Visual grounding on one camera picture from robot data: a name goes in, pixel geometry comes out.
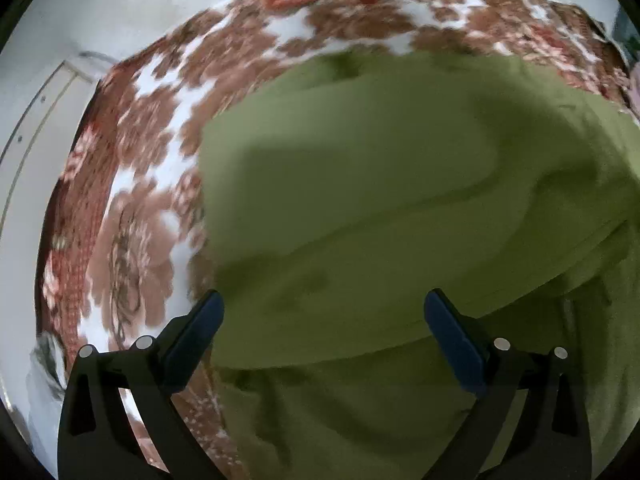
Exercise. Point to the green hooded jacket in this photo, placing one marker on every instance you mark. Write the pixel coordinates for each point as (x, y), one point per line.
(338, 195)

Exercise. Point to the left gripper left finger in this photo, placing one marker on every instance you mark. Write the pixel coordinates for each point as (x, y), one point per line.
(95, 439)

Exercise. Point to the white bed headboard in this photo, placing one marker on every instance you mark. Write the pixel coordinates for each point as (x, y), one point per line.
(37, 149)

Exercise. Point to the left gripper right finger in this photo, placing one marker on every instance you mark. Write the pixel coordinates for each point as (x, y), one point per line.
(551, 439)

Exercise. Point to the floral brown bed blanket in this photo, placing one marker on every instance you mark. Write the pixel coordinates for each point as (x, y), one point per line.
(123, 250)

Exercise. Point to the light grey plastic bag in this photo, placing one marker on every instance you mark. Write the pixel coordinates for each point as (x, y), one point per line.
(46, 387)

